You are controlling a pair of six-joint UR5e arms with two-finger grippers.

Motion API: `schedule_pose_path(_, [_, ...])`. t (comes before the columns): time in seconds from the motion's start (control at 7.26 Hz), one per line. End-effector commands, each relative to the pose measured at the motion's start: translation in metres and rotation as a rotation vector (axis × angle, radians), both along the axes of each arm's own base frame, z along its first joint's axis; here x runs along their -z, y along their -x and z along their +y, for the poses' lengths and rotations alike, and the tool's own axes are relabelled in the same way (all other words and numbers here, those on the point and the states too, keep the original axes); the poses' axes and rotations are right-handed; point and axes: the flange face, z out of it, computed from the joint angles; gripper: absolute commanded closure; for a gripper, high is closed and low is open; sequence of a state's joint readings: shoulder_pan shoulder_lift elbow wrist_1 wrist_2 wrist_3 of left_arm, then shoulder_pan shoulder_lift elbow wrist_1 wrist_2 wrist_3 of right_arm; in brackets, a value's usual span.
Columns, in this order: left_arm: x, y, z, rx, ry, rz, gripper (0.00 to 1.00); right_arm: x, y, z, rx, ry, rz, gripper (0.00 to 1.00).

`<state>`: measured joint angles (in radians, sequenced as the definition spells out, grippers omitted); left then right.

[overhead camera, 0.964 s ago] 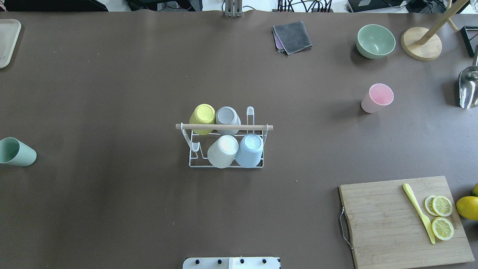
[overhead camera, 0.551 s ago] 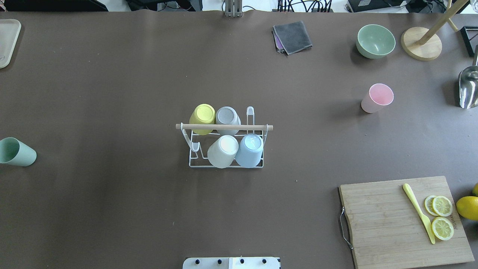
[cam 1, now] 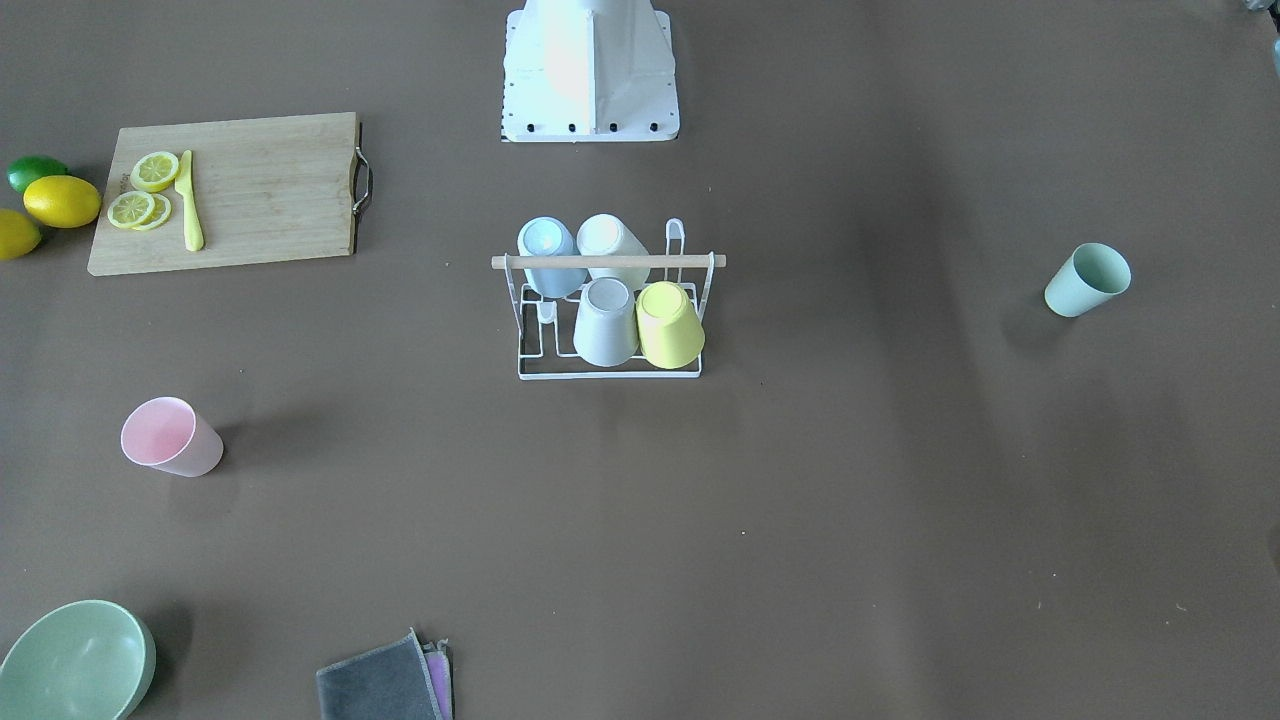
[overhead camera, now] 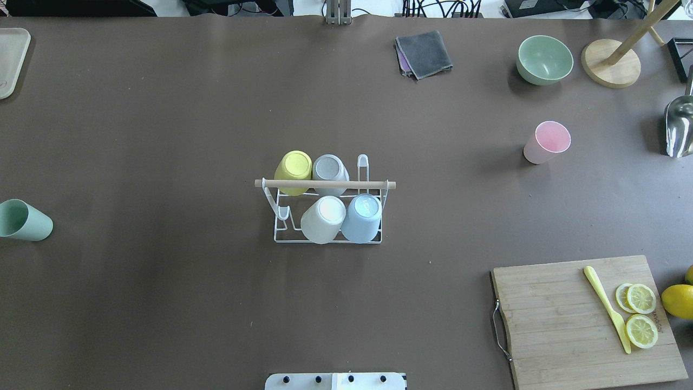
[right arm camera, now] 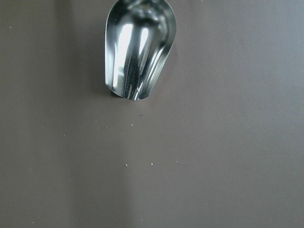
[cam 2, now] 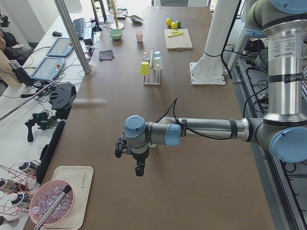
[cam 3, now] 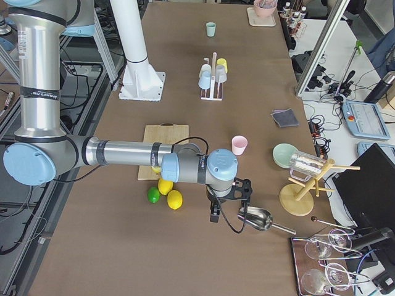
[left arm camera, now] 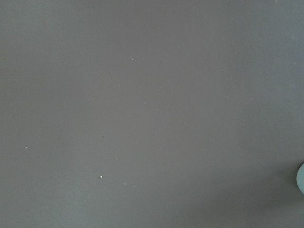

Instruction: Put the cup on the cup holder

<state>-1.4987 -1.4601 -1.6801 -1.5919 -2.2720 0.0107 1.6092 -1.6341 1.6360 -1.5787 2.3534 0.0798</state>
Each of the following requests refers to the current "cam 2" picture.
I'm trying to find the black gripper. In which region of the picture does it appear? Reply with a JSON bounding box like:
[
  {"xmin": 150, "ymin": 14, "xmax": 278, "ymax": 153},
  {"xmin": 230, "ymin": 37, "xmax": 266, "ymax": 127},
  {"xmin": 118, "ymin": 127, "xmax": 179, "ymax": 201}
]
[{"xmin": 132, "ymin": 150, "xmax": 149, "ymax": 176}]

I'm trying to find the pink cup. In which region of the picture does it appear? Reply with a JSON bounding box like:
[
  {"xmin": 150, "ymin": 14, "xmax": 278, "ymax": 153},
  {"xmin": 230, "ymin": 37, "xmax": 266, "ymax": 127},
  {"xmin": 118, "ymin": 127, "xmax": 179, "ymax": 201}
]
[{"xmin": 135, "ymin": 30, "xmax": 143, "ymax": 43}]

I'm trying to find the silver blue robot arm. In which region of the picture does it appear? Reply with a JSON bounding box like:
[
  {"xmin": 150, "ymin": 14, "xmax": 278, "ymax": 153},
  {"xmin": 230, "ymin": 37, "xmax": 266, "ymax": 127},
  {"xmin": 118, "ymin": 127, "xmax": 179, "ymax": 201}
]
[{"xmin": 123, "ymin": 0, "xmax": 307, "ymax": 176}]

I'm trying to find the white cup holder rack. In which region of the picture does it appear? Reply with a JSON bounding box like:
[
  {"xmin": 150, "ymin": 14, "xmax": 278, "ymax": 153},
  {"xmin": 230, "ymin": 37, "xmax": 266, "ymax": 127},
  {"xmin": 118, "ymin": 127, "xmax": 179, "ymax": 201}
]
[{"xmin": 143, "ymin": 47, "xmax": 161, "ymax": 85}]

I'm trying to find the yellow cup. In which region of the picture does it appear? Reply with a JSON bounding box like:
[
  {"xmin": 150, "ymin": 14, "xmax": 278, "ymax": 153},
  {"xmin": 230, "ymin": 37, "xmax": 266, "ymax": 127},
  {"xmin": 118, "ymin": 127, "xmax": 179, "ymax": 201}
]
[{"xmin": 140, "ymin": 61, "xmax": 150, "ymax": 76}]

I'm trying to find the cream white cup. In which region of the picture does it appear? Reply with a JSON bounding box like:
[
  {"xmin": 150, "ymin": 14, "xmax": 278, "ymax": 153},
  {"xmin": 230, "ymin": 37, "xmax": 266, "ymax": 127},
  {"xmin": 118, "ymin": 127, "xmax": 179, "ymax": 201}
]
[{"xmin": 153, "ymin": 57, "xmax": 163, "ymax": 71}]

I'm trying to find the light blue cup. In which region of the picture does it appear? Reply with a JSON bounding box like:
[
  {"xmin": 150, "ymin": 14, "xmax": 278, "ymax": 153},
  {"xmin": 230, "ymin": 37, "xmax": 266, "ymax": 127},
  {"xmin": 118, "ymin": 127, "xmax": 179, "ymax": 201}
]
[{"xmin": 153, "ymin": 51, "xmax": 162, "ymax": 58}]

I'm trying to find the cream plastic tray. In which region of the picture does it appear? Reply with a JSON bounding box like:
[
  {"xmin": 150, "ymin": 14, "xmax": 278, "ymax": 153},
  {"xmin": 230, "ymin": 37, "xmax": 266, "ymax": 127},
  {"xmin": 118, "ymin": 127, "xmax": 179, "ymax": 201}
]
[{"xmin": 42, "ymin": 166, "xmax": 94, "ymax": 230}]

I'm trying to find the metal muddler stick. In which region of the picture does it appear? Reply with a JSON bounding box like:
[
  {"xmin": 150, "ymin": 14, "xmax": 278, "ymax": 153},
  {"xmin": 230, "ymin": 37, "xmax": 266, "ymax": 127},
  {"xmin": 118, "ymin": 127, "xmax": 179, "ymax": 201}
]
[{"xmin": 34, "ymin": 185, "xmax": 71, "ymax": 230}]

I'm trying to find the long black bar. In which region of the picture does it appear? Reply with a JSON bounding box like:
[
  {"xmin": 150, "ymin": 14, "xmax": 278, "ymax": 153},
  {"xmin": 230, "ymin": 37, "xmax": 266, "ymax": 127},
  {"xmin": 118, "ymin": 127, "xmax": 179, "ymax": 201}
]
[{"xmin": 36, "ymin": 121, "xmax": 66, "ymax": 184}]

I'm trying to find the pink bowl with ice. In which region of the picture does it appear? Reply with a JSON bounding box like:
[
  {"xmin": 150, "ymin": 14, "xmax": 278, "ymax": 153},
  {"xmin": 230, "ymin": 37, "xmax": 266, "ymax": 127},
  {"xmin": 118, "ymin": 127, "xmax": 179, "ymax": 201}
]
[{"xmin": 29, "ymin": 180, "xmax": 74, "ymax": 226}]

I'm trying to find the black plastic fixture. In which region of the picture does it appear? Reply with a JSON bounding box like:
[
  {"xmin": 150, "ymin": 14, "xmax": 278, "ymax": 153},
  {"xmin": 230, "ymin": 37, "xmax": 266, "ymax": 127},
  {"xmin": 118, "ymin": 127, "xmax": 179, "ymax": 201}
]
[{"xmin": 49, "ymin": 82, "xmax": 76, "ymax": 120}]

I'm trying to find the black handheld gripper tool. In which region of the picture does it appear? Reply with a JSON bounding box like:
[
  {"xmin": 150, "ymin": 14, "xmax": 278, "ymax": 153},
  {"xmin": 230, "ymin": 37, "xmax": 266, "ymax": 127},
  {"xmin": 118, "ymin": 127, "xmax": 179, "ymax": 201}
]
[{"xmin": 24, "ymin": 111, "xmax": 58, "ymax": 143}]

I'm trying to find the small bottle purple label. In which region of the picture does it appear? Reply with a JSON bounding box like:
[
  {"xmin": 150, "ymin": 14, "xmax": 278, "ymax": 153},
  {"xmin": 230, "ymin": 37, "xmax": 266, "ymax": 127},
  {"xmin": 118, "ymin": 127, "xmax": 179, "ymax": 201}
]
[{"xmin": 17, "ymin": 160, "xmax": 39, "ymax": 174}]

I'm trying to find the grey folded cloth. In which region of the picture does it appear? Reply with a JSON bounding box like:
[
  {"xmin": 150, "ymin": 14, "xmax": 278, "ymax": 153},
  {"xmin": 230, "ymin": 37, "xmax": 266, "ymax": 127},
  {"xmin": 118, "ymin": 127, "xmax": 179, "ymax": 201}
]
[{"xmin": 99, "ymin": 50, "xmax": 114, "ymax": 60}]

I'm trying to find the wooden cutting board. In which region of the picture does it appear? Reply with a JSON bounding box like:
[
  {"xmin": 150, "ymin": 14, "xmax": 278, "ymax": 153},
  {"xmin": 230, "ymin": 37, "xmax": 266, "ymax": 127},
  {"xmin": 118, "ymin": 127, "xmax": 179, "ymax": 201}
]
[{"xmin": 164, "ymin": 29, "xmax": 193, "ymax": 50}]

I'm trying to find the near blue teach pendant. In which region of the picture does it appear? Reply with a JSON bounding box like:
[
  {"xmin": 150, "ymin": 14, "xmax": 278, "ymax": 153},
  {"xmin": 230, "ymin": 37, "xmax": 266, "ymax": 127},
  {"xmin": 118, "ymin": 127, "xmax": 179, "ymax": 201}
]
[{"xmin": 30, "ymin": 57, "xmax": 65, "ymax": 81}]

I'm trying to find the blue teach pendant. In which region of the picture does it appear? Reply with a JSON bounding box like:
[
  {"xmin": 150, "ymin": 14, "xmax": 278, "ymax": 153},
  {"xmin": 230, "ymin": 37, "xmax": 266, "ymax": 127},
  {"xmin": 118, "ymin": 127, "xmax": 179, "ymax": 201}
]
[
  {"xmin": 46, "ymin": 37, "xmax": 73, "ymax": 58},
  {"xmin": 30, "ymin": 57, "xmax": 65, "ymax": 81}
]

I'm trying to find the green bowl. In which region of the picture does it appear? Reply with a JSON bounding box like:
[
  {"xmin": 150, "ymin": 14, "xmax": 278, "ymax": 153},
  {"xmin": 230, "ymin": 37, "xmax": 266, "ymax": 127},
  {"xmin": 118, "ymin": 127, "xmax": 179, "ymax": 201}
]
[{"xmin": 109, "ymin": 29, "xmax": 123, "ymax": 40}]

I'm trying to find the black power box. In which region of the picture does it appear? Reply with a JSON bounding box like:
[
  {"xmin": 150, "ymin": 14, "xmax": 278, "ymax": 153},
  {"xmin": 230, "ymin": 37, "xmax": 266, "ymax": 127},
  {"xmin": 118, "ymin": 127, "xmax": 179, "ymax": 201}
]
[{"xmin": 83, "ymin": 27, "xmax": 94, "ymax": 46}]

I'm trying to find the far blue teach pendant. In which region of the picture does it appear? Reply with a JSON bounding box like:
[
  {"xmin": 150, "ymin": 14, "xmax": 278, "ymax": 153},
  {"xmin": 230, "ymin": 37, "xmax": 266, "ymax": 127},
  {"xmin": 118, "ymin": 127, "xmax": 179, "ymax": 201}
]
[{"xmin": 46, "ymin": 37, "xmax": 73, "ymax": 58}]

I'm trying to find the wooden mug tree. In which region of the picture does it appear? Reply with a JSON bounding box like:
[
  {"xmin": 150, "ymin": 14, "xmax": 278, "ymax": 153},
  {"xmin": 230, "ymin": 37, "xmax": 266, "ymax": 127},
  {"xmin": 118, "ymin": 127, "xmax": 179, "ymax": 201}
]
[{"xmin": 107, "ymin": 0, "xmax": 124, "ymax": 30}]

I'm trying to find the yellow lemon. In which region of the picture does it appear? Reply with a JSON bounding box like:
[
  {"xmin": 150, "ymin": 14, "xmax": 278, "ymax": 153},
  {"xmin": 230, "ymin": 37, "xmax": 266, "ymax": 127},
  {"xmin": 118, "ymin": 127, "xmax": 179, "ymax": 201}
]
[
  {"xmin": 170, "ymin": 22, "xmax": 178, "ymax": 29},
  {"xmin": 165, "ymin": 18, "xmax": 173, "ymax": 26}
]

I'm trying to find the metal scoop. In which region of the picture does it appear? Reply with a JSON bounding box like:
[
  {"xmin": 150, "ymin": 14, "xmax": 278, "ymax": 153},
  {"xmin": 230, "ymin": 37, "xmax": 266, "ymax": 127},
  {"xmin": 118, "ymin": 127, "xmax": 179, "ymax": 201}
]
[{"xmin": 124, "ymin": 14, "xmax": 144, "ymax": 24}]

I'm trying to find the black metal thermos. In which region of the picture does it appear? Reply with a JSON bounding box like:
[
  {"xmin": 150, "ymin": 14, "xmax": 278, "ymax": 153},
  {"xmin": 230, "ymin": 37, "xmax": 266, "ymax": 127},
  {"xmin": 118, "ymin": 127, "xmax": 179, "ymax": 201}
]
[{"xmin": 8, "ymin": 59, "xmax": 34, "ymax": 86}]

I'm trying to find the black keyboard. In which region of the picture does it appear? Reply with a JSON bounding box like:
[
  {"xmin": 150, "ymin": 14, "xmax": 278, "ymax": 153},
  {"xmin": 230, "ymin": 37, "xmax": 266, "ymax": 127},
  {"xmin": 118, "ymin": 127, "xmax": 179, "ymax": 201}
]
[{"xmin": 72, "ymin": 18, "xmax": 85, "ymax": 40}]

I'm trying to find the black computer mouse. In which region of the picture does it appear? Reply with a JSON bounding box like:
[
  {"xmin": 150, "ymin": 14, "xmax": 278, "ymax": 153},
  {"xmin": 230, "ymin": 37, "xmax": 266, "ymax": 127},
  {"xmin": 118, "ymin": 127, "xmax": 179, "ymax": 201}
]
[{"xmin": 52, "ymin": 31, "xmax": 62, "ymax": 37}]

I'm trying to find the copper wire bottle rack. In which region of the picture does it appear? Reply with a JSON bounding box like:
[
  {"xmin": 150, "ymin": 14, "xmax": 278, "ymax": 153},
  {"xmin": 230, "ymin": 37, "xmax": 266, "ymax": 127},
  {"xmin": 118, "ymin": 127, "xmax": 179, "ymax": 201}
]
[{"xmin": 0, "ymin": 163, "xmax": 40, "ymax": 216}]

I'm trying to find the aluminium frame post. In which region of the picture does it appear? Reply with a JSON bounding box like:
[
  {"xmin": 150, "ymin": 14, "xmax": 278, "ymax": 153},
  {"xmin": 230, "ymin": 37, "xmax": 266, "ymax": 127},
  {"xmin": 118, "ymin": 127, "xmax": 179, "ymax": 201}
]
[{"xmin": 54, "ymin": 0, "xmax": 90, "ymax": 74}]

